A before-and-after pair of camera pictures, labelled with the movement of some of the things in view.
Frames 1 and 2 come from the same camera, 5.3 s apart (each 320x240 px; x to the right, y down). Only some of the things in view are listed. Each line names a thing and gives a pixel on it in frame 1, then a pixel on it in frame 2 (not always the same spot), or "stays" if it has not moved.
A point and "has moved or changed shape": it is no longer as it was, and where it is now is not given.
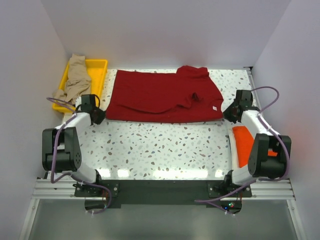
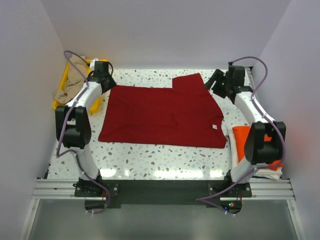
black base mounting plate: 163,192 stays
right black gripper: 226,113 → 217,76
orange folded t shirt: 244,141 stays
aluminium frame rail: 63,189 stays
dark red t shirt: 189,94 has moved or changed shape
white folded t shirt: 234,157 stays
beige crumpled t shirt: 78,83 stays
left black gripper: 102,114 → 112,83
